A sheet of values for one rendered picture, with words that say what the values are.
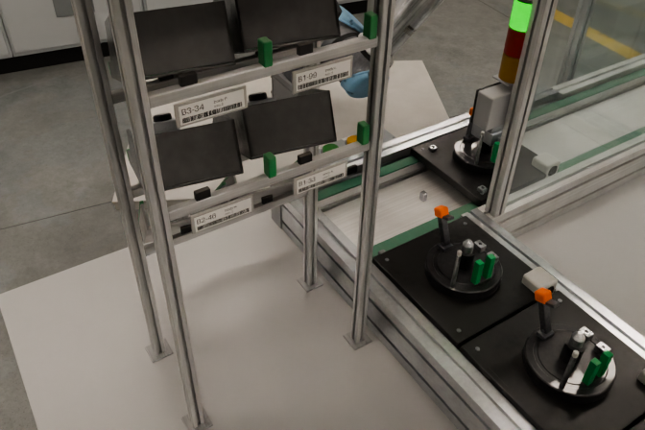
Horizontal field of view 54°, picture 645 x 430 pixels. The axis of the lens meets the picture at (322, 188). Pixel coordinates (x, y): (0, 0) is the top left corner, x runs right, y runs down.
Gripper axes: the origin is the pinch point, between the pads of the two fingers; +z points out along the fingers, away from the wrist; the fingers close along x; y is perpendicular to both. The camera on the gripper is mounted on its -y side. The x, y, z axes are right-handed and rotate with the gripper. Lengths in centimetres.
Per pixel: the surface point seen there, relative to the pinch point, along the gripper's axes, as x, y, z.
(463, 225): -14.4, -35.7, 26.2
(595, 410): -2, -78, 26
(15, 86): 36, 268, 123
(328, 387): 25, -47, 37
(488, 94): -18.6, -31.7, -0.8
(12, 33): 27, 284, 98
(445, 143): -31.4, -11.1, 26.2
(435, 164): -23.5, -16.5, 26.2
